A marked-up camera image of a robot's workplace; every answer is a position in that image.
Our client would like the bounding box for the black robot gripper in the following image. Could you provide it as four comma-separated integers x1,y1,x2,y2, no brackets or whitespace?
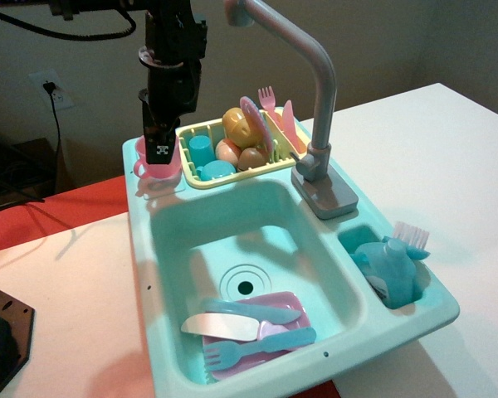
139,1,208,165

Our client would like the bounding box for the pink toy cup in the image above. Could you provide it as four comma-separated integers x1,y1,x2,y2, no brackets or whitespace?
133,137,181,179

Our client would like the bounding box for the blue toy cup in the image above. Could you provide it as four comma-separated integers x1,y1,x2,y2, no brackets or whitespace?
188,135,216,167

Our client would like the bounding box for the mint green toy sink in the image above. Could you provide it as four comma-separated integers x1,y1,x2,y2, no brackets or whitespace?
122,140,459,397

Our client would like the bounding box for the yellow dish rack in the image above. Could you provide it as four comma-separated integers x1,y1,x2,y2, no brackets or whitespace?
176,110,311,190

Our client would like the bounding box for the peach toy egg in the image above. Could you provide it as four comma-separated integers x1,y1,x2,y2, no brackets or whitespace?
215,138,242,168

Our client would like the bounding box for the yellow toy food top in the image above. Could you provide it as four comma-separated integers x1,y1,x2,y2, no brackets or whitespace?
222,107,260,149

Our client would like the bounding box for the brown toy egg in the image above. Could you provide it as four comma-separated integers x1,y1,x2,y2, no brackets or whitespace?
237,148,266,171

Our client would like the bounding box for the pink toy plate upright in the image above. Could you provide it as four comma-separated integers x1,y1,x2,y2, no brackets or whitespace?
240,96,274,156

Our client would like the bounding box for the pink toy fork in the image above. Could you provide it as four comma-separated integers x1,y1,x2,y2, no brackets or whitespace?
258,86,283,129

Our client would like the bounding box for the grey toy faucet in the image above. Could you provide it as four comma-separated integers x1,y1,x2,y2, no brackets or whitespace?
224,1,359,220

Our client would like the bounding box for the red cloth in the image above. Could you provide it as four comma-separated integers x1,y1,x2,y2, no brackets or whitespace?
0,176,128,250

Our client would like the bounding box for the silver toy knife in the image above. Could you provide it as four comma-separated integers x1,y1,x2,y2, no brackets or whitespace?
180,313,290,342

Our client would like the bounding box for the purple square toy plate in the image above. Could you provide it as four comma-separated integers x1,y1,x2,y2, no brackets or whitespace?
208,292,311,381

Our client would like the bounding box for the blue toy fork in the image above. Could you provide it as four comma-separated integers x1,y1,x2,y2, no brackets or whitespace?
203,327,317,371

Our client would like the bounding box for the blue soap bottle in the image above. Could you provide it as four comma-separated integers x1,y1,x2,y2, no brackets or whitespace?
351,238,417,309

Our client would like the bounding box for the blue dish brush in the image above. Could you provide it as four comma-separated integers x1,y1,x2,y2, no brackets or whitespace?
382,221,430,260

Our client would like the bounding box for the white wall outlet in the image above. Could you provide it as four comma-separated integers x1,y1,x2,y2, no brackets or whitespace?
28,69,74,111

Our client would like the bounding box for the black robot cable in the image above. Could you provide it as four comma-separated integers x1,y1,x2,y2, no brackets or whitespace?
0,0,137,42

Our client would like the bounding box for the black power cable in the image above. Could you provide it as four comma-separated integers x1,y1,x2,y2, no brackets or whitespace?
0,81,63,216

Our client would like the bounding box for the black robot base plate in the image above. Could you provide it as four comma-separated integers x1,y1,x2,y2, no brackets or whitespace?
0,290,35,393

